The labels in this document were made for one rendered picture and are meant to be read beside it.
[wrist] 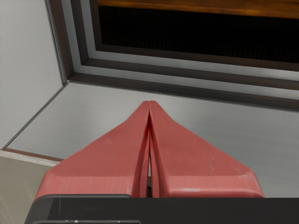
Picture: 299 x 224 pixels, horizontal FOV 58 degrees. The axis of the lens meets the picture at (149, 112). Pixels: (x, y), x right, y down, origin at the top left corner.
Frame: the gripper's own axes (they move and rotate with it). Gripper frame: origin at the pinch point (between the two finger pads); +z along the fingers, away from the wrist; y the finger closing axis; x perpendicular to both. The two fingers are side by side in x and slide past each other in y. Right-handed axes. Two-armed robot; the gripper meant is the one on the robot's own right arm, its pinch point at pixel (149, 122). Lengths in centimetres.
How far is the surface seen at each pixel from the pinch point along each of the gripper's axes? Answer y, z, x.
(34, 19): 7.7, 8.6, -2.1
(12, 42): 10.0, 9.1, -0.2
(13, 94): 11.4, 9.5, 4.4
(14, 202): 108, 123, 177
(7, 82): 11.6, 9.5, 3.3
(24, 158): 27, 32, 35
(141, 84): 0.6, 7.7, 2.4
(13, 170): 95, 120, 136
